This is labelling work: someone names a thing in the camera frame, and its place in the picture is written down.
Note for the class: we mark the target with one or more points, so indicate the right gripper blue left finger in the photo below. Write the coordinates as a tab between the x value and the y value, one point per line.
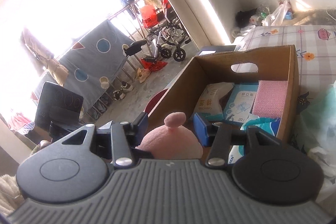
138	129

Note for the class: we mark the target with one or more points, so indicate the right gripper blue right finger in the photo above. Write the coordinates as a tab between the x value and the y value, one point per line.
204	130

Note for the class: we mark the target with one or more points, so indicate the white cotton swab bag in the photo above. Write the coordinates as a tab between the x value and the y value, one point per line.
208	104

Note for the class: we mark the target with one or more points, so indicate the pink plush pig toy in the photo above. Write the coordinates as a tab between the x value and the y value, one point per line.
172	141

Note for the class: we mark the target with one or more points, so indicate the blue bandage box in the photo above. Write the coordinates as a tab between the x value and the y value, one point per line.
240	102

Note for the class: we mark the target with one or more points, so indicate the pink scrubbing sponge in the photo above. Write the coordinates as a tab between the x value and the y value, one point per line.
270	99

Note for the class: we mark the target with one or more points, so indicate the person's hand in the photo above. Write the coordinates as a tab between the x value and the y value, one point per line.
43	144

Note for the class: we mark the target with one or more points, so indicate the grey dotted hanging sheet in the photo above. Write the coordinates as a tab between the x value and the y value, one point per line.
93	63

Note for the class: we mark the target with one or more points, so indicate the brown cardboard box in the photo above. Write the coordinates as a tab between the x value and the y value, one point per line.
266	63

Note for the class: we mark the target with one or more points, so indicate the wheelchair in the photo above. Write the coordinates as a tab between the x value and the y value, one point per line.
168	36

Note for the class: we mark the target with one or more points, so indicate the red bag on rack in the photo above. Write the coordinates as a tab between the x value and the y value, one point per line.
149	16

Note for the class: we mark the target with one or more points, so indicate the white tied plastic bag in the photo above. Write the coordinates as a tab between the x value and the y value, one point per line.
314	135

